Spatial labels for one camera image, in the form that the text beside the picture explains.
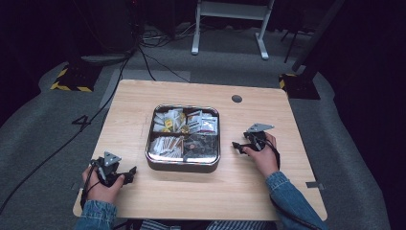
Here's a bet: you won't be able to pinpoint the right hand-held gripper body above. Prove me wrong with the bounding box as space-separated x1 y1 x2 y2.
243 123 275 152

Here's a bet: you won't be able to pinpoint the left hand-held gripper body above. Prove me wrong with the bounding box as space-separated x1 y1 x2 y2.
90 150 126 188

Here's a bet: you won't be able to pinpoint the brown compartment box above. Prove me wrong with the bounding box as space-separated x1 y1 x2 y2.
145 103 222 174

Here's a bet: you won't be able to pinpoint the person's right hand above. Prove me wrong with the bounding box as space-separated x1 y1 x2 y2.
243 131 281 179

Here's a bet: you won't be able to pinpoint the person's left hand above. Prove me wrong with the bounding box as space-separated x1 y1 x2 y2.
81 166 125 204

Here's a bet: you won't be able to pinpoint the pile of white brown sticks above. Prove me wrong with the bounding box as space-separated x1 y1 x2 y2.
148 135 185 159

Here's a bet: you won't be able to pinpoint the pile of white red packets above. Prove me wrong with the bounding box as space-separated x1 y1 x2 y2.
185 109 219 135

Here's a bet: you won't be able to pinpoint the pile of white yellow packets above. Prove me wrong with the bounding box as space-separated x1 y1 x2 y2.
152 107 187 134

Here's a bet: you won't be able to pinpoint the black yellow striped stand base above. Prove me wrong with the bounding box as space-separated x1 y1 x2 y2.
49 57 103 94
278 72 322 101

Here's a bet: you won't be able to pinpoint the grey tape strip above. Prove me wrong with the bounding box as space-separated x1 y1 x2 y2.
304 180 327 192

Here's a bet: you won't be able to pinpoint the black tripod legs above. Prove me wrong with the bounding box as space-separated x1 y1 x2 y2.
280 28 309 64

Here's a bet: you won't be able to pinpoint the black slanted pole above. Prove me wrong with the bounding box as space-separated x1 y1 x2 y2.
291 0 347 73

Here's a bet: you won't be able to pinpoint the right hand-held gripper cable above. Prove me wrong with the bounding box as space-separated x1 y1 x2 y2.
263 136 324 230

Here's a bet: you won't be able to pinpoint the hand-held gripper cable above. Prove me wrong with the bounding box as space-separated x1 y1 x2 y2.
263 136 324 230
79 159 100 210

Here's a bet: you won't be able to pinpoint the left hand-held gripper cable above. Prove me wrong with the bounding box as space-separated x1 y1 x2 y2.
79 159 100 210

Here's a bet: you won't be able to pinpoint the long black floor cable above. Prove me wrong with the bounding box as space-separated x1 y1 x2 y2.
0 30 142 216

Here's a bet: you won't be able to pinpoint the thin black floor cable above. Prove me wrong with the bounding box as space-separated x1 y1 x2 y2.
138 44 192 84

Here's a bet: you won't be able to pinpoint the white metal stand frame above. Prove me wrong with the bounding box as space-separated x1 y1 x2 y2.
191 0 277 61

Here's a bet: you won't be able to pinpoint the tangle of floor cables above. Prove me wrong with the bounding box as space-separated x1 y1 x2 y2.
139 21 200 50

